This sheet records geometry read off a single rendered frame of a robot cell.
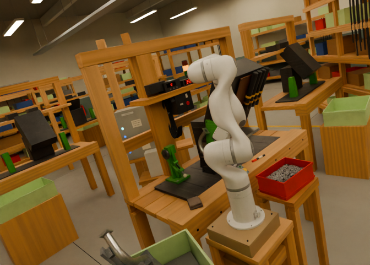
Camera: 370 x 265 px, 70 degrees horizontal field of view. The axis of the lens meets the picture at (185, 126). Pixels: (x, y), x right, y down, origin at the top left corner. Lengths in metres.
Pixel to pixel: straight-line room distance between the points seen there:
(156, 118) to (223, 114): 0.94
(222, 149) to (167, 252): 0.56
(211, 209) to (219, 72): 0.83
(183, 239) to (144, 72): 1.19
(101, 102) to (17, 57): 10.02
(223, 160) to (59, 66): 11.19
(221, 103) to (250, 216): 0.56
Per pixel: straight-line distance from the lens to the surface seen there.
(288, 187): 1.73
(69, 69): 12.24
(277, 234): 1.43
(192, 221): 1.57
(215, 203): 1.67
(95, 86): 1.83
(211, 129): 1.97
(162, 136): 2.08
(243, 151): 1.20
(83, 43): 12.75
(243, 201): 1.32
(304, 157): 2.58
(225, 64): 1.20
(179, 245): 1.41
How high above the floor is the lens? 1.74
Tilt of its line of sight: 14 degrees down
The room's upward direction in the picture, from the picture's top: 15 degrees counter-clockwise
